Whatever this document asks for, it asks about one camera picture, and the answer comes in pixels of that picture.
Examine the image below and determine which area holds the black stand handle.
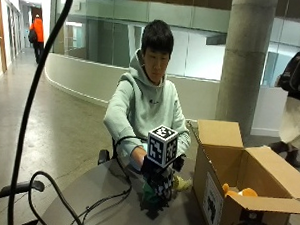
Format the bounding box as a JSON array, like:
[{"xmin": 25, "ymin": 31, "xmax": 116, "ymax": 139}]
[{"xmin": 0, "ymin": 178, "xmax": 46, "ymax": 225}]

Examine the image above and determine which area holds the orange soft toy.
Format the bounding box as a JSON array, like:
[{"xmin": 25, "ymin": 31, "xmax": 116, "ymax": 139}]
[{"xmin": 221, "ymin": 183, "xmax": 259, "ymax": 200}]

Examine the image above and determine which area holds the black chair armrest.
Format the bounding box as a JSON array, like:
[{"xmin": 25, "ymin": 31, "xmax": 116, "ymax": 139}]
[{"xmin": 97, "ymin": 148, "xmax": 111, "ymax": 167}]

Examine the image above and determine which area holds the grey concrete column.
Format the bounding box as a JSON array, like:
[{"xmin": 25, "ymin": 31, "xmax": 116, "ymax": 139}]
[{"xmin": 214, "ymin": 0, "xmax": 279, "ymax": 139}]

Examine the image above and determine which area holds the brown cardboard box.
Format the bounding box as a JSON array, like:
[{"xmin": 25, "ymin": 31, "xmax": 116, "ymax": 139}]
[{"xmin": 184, "ymin": 118, "xmax": 300, "ymax": 225}]

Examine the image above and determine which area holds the thick black cable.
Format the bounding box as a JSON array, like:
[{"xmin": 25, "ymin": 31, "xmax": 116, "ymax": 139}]
[{"xmin": 6, "ymin": 0, "xmax": 77, "ymax": 225}]

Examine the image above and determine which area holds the glass balustrade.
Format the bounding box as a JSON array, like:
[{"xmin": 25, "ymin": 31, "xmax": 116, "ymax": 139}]
[{"xmin": 47, "ymin": 0, "xmax": 300, "ymax": 89}]

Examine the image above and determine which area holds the thin black cable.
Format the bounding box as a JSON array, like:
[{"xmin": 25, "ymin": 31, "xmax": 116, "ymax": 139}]
[{"xmin": 68, "ymin": 132, "xmax": 149, "ymax": 225}]

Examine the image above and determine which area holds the looped black cable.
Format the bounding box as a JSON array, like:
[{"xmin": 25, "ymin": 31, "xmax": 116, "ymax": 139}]
[{"xmin": 26, "ymin": 169, "xmax": 88, "ymax": 225}]

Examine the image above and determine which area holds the the person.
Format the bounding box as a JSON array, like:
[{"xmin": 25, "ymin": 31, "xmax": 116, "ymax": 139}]
[{"xmin": 100, "ymin": 17, "xmax": 197, "ymax": 177}]

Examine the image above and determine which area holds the yellow green soft toy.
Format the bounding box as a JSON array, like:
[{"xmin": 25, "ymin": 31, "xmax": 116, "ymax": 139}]
[{"xmin": 172, "ymin": 175, "xmax": 193, "ymax": 192}]

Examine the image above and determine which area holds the black backpack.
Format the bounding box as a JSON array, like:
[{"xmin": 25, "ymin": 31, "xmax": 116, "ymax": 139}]
[{"xmin": 276, "ymin": 50, "xmax": 300, "ymax": 94}]

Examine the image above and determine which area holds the white marker cube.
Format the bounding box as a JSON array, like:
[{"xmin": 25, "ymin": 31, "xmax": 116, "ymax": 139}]
[{"xmin": 146, "ymin": 123, "xmax": 180, "ymax": 170}]

